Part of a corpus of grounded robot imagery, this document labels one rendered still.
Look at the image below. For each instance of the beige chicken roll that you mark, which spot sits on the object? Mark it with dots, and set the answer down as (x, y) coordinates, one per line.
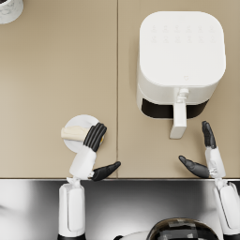
(74, 133)

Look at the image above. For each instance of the pale white air fryer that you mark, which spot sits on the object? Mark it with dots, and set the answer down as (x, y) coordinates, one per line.
(181, 64)

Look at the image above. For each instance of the white round plate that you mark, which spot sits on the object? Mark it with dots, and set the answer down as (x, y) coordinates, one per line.
(78, 128)

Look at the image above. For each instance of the dark round robot body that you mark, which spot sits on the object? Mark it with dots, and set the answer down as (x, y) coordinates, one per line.
(181, 230)

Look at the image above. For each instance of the white marbled round pot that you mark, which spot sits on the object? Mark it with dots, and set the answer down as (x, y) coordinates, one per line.
(8, 9)

